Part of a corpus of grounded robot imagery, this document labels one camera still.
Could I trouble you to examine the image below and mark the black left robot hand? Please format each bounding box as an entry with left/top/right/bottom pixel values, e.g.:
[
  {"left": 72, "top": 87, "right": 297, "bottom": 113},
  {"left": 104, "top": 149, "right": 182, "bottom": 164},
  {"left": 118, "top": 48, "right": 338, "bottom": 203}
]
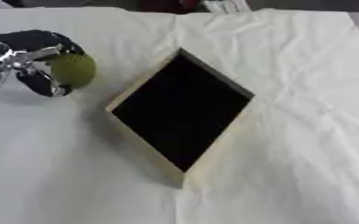
[{"left": 0, "top": 29, "right": 87, "bottom": 98}]

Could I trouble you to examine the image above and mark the green round toy fruit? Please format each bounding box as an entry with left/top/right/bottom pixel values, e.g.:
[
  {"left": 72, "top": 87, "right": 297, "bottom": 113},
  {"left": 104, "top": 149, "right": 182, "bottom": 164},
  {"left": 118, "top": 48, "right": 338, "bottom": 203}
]
[{"left": 49, "top": 52, "right": 99, "bottom": 89}]

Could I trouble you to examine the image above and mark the tan cardboard box black inside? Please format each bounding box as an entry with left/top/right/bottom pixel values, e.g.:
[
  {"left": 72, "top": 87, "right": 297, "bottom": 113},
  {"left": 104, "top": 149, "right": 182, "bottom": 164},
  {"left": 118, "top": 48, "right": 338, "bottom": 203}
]
[{"left": 104, "top": 47, "right": 257, "bottom": 190}]

